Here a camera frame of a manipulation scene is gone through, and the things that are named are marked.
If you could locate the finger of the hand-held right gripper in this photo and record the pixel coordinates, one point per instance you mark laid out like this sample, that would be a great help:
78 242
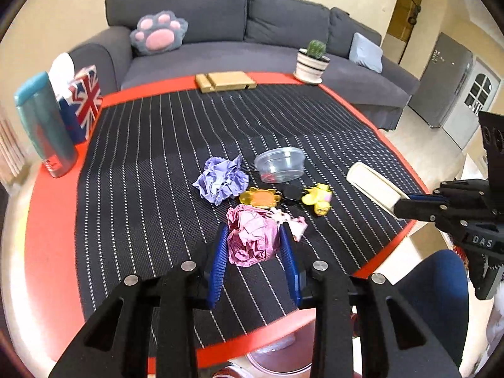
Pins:
425 197
417 209

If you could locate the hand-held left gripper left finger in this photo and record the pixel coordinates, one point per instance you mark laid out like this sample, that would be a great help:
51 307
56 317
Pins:
218 267

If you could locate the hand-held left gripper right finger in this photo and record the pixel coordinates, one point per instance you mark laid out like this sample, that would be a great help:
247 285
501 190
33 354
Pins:
290 267

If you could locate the pink paper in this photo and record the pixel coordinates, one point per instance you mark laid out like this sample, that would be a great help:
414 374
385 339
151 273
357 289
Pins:
252 240

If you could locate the white paper box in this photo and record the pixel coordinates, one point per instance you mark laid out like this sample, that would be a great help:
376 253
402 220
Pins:
374 187

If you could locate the black round badge reel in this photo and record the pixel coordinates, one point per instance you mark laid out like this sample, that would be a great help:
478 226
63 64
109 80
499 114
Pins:
292 194

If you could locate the yellow bear toy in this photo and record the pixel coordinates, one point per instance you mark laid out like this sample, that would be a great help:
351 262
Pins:
260 198

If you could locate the round waste bin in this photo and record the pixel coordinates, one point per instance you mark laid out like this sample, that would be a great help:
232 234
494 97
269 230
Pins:
275 358

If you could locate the white and pink small toy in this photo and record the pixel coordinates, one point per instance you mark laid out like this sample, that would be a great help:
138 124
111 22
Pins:
295 226

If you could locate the yellow duck toy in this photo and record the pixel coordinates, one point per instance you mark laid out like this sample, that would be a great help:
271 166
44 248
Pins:
317 199

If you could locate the purple crumpled paper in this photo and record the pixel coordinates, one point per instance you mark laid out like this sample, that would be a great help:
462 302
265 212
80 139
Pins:
220 179

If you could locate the clear plastic container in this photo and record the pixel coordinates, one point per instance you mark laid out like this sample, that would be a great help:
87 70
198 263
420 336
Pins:
279 163

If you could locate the grey refrigerator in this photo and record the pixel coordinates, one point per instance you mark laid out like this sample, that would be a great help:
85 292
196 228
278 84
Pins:
441 82

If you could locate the white door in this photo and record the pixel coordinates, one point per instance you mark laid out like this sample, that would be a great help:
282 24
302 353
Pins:
478 90

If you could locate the black striped placemat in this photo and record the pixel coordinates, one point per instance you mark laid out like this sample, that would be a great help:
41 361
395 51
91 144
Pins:
157 165

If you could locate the light blue pillow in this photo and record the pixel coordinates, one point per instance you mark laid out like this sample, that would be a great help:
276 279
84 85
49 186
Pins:
366 53

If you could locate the potted cactus in striped pot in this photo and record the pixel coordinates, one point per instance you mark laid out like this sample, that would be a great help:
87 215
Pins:
311 65

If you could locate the brown wooden door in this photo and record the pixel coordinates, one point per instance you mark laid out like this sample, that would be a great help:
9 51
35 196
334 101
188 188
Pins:
405 15

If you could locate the wooden phone stand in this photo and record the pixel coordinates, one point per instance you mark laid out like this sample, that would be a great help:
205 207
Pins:
228 80

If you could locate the dark grey sofa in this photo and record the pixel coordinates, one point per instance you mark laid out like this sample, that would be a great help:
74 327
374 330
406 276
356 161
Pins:
236 59

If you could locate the flag print tissue box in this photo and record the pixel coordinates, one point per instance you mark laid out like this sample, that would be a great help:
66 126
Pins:
84 98

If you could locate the teal bottle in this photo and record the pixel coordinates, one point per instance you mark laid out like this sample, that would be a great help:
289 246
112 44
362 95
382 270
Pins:
43 126

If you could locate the beige striped curtain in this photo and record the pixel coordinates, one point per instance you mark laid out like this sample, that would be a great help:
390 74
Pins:
12 149

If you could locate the grey paw cushion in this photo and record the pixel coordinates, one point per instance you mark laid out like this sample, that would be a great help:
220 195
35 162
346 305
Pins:
157 35

